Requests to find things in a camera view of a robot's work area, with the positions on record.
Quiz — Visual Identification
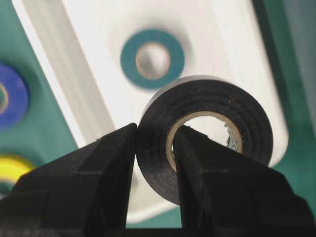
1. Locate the green table cloth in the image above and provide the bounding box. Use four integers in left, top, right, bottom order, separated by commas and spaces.
0, 0, 316, 229

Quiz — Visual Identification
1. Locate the black tape roll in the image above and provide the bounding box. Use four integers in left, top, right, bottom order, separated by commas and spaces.
136, 75, 273, 204

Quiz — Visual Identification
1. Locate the yellow tape roll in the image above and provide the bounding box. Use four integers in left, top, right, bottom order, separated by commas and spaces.
0, 154, 37, 196

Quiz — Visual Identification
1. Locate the blue tape roll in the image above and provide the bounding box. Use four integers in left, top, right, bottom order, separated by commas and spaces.
0, 63, 31, 131

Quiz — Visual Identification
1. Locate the white plastic case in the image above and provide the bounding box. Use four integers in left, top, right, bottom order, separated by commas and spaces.
11, 0, 289, 224

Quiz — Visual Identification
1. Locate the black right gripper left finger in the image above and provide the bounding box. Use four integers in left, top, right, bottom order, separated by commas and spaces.
0, 123, 137, 237

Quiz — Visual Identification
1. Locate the teal tape roll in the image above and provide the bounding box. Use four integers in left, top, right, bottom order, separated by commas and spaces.
120, 29, 185, 89

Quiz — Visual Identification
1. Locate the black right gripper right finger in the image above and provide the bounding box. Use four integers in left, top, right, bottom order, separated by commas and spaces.
173, 126, 316, 237

